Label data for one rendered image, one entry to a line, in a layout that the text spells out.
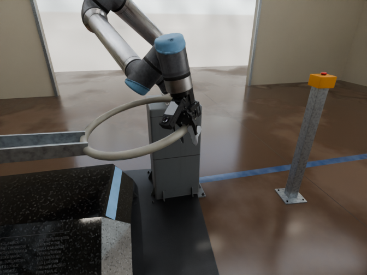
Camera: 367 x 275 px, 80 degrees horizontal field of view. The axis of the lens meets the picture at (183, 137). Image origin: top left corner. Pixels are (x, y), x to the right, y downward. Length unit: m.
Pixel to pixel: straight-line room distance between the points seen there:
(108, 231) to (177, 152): 1.08
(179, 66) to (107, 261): 0.65
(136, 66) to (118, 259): 0.66
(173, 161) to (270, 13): 5.29
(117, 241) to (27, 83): 5.42
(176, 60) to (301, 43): 6.56
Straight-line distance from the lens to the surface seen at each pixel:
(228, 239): 1.77
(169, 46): 0.67
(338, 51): 8.02
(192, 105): 0.77
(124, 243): 0.87
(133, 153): 0.72
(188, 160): 1.84
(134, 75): 0.82
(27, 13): 5.83
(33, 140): 0.98
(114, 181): 0.98
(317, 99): 1.84
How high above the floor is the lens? 1.36
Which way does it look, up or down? 26 degrees down
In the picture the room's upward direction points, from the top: straight up
